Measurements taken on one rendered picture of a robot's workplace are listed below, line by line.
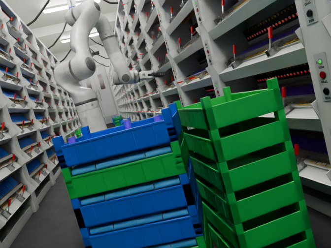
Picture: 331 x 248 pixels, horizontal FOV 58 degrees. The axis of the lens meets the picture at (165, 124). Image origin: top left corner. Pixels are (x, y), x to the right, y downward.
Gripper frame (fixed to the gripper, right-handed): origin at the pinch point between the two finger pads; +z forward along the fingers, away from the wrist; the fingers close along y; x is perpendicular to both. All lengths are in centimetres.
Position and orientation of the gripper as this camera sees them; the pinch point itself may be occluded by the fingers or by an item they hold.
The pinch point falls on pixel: (161, 74)
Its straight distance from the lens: 199.2
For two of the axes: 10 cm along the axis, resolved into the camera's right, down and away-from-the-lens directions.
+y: -2.0, -0.4, 9.8
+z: 9.7, -1.2, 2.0
